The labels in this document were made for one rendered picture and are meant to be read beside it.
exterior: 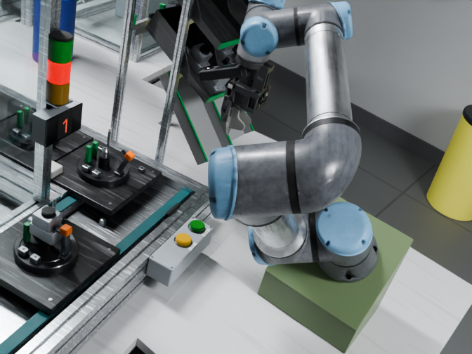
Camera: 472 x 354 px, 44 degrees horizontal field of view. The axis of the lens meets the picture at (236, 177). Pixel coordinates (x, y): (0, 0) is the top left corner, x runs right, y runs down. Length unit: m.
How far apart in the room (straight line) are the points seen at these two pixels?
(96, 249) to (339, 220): 0.57
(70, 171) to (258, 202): 0.86
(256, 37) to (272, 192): 0.39
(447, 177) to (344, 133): 2.92
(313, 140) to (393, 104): 3.57
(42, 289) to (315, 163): 0.70
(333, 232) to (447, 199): 2.63
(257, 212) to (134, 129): 1.23
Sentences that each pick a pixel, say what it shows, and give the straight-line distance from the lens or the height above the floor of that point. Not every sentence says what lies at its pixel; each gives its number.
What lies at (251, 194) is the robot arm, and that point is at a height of 1.44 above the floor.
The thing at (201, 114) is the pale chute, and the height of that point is 1.08.
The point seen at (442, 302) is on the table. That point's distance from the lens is 1.80.
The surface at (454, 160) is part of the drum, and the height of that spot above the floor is 0.36.
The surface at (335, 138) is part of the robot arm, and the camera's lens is 0.90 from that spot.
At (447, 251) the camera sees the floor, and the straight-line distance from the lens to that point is 3.62.
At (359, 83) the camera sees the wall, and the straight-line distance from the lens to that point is 4.54.
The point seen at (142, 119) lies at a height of 0.86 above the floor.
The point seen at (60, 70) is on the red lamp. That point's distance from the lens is 1.32.
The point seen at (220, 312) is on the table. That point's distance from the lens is 1.48.
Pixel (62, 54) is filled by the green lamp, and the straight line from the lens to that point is 1.30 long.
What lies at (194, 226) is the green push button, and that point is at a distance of 1.52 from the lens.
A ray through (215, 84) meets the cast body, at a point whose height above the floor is 1.24.
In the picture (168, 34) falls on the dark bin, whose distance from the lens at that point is 1.66.
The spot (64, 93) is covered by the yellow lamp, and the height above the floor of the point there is 1.29.
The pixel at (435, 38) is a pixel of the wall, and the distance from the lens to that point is 4.26.
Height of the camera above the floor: 1.93
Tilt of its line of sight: 34 degrees down
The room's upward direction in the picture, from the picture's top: 16 degrees clockwise
